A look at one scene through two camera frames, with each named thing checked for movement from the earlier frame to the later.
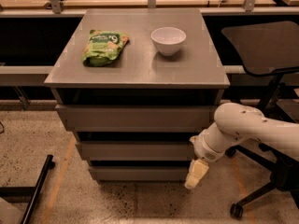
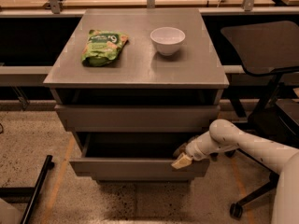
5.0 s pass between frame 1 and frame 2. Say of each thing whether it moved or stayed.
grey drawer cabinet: stayed
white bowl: stayed
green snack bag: stayed
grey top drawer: stayed
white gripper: moved
